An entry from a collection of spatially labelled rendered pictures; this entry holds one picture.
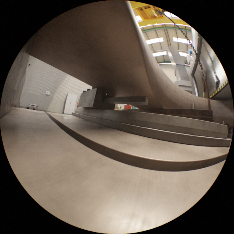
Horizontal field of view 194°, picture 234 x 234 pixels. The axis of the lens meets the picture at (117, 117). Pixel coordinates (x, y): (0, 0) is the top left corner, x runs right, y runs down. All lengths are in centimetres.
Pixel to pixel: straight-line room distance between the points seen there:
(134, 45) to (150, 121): 43
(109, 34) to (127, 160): 42
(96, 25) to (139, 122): 57
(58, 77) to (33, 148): 770
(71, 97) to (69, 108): 110
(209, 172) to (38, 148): 33
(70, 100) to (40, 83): 375
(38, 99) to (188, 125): 773
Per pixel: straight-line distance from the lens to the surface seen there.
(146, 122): 47
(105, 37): 34
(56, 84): 754
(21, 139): 20
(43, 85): 764
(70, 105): 685
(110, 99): 74
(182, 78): 428
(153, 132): 40
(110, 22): 31
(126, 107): 194
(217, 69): 368
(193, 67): 560
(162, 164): 18
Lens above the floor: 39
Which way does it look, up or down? 1 degrees up
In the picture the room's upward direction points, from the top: 9 degrees clockwise
